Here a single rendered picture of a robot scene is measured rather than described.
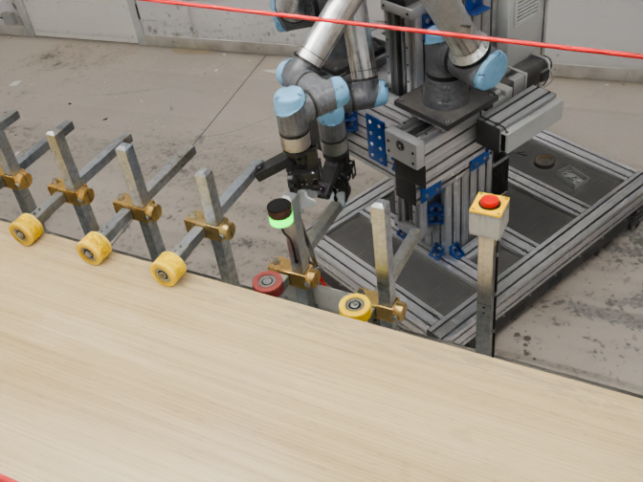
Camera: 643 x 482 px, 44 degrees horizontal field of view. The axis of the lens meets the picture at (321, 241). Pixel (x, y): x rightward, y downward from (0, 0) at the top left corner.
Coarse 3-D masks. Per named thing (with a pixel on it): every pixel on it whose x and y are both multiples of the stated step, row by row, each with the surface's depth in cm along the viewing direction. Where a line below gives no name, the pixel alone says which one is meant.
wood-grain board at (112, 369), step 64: (0, 256) 226; (64, 256) 223; (128, 256) 220; (0, 320) 206; (64, 320) 203; (128, 320) 201; (192, 320) 198; (256, 320) 196; (320, 320) 194; (0, 384) 189; (64, 384) 187; (128, 384) 185; (192, 384) 183; (256, 384) 181; (320, 384) 179; (384, 384) 177; (448, 384) 175; (512, 384) 173; (576, 384) 171; (0, 448) 175; (64, 448) 173; (128, 448) 171; (192, 448) 169; (256, 448) 168; (320, 448) 166; (384, 448) 164; (448, 448) 163; (512, 448) 161; (576, 448) 159; (640, 448) 158
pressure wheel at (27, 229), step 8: (24, 216) 226; (32, 216) 227; (16, 224) 224; (24, 224) 224; (32, 224) 226; (40, 224) 228; (16, 232) 227; (24, 232) 224; (32, 232) 225; (40, 232) 228; (24, 240) 228; (32, 240) 226
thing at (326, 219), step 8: (328, 208) 233; (336, 208) 233; (328, 216) 231; (336, 216) 234; (320, 224) 228; (328, 224) 230; (312, 232) 226; (320, 232) 226; (312, 240) 223; (320, 240) 227; (288, 280) 214; (280, 296) 211
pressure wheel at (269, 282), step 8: (264, 272) 208; (272, 272) 208; (256, 280) 206; (264, 280) 206; (272, 280) 206; (280, 280) 205; (256, 288) 204; (264, 288) 204; (272, 288) 203; (280, 288) 205
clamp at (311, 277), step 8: (272, 264) 216; (280, 264) 215; (288, 264) 215; (280, 272) 214; (288, 272) 213; (312, 272) 212; (296, 280) 213; (304, 280) 212; (312, 280) 211; (304, 288) 214
